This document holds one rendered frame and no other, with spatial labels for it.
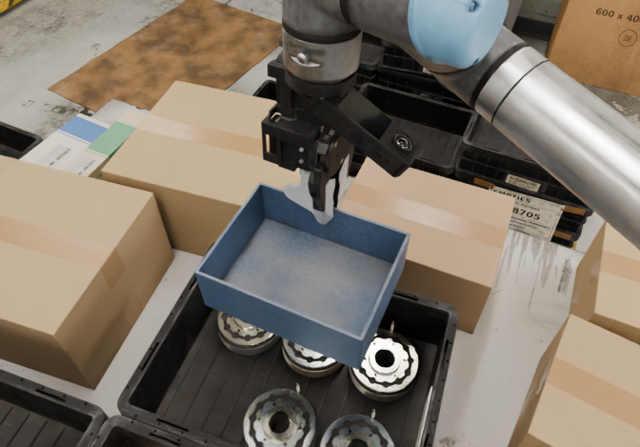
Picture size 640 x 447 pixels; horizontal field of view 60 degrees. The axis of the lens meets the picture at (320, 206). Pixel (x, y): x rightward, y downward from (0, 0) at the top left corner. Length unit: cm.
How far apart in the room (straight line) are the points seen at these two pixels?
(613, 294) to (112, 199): 87
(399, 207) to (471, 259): 17
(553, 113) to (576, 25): 249
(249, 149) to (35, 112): 193
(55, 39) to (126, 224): 249
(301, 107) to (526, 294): 73
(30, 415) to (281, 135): 58
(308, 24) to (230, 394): 57
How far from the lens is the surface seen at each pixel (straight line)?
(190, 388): 90
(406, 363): 86
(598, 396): 93
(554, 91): 52
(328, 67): 52
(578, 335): 96
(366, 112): 57
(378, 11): 44
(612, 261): 108
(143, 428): 78
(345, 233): 69
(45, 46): 339
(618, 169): 50
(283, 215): 72
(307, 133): 57
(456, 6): 42
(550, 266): 124
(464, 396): 104
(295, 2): 50
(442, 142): 192
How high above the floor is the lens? 163
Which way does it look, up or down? 49 degrees down
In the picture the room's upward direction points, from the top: straight up
